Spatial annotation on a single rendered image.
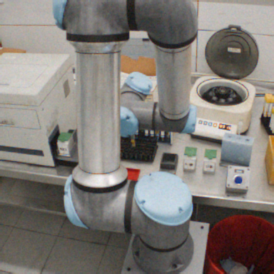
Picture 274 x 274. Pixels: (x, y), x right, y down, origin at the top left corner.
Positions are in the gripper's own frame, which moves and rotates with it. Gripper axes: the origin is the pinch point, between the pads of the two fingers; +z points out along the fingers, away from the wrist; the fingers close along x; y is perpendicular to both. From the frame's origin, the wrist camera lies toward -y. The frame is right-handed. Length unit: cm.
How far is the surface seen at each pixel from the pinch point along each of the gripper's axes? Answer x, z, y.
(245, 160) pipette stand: 7, -24, 45
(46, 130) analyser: -3.9, -3.7, -16.1
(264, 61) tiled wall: 60, -37, 46
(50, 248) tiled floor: 16, 102, 7
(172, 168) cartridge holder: 0.4, -11.5, 25.3
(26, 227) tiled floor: 27, 113, -11
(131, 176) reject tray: -3.9, -3.6, 15.3
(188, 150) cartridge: 4.3, -17.9, 27.1
